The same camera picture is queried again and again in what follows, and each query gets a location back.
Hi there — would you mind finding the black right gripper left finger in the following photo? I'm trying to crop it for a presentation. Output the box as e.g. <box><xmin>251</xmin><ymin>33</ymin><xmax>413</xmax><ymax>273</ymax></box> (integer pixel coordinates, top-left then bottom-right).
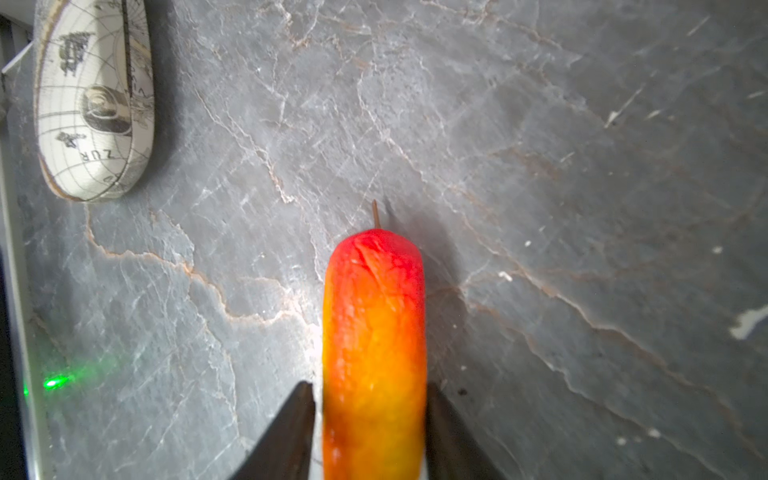
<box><xmin>231</xmin><ymin>381</ymin><xmax>316</xmax><ymax>480</ymax></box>

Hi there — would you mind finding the red-yellow fake mango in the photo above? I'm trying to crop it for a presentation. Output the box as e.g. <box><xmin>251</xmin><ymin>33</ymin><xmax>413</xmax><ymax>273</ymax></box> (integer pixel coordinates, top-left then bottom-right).
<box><xmin>322</xmin><ymin>210</ymin><xmax>427</xmax><ymax>479</ymax></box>

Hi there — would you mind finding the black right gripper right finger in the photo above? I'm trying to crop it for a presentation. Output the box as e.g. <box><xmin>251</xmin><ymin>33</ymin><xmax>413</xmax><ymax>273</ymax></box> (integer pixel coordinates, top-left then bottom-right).
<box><xmin>426</xmin><ymin>382</ymin><xmax>504</xmax><ymax>480</ymax></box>

